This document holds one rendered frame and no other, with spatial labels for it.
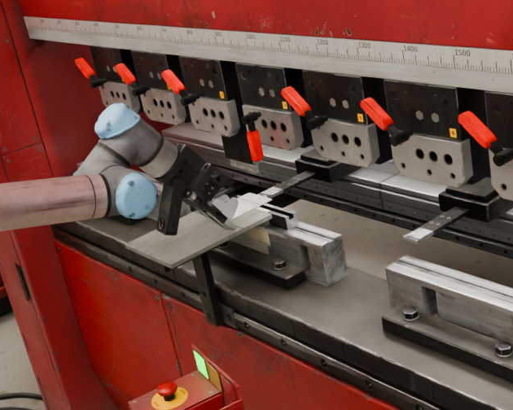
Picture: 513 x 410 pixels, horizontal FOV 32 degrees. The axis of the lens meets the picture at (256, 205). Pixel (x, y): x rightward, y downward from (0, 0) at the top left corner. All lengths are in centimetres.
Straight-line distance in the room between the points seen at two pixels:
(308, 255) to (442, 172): 52
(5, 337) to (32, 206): 254
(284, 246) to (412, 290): 36
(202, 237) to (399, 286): 44
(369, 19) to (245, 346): 82
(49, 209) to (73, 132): 122
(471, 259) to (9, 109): 201
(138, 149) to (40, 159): 101
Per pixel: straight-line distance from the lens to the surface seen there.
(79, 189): 148
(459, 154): 140
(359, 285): 181
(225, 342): 201
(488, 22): 129
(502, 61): 130
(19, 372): 366
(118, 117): 162
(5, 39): 256
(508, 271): 364
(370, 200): 204
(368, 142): 153
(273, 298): 182
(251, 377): 199
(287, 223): 186
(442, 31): 135
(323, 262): 179
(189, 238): 185
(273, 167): 227
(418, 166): 147
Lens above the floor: 173
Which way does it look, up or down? 22 degrees down
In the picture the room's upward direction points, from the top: 12 degrees counter-clockwise
